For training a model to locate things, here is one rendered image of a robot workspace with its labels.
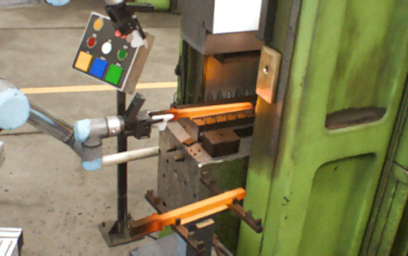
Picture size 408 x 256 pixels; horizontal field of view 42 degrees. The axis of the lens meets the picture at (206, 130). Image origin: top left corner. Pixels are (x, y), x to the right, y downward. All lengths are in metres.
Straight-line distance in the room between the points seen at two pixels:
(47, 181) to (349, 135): 2.14
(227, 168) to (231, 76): 0.50
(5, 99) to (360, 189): 1.30
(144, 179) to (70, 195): 0.48
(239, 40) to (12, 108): 0.81
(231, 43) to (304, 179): 0.54
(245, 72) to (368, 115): 0.64
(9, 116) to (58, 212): 1.57
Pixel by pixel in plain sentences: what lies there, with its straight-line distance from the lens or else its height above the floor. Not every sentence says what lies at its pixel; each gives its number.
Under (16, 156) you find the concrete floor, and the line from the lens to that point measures 3.74.
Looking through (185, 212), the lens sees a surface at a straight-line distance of 1.60.
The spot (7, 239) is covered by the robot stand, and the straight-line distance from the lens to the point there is 2.69.
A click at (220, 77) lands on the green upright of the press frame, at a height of 1.05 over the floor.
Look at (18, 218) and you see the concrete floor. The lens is 3.18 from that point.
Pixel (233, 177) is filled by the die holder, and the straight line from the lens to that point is 2.00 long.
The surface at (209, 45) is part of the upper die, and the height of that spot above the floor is 1.31.
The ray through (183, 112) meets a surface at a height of 1.02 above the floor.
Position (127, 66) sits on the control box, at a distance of 2.32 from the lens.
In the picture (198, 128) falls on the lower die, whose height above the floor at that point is 0.98.
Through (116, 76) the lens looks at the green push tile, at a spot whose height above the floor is 1.01.
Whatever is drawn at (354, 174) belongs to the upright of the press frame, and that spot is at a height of 0.88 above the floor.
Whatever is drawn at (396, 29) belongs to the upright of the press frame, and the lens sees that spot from 1.86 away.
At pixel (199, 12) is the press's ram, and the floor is 1.41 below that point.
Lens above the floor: 1.92
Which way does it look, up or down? 29 degrees down
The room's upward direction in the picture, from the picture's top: 5 degrees clockwise
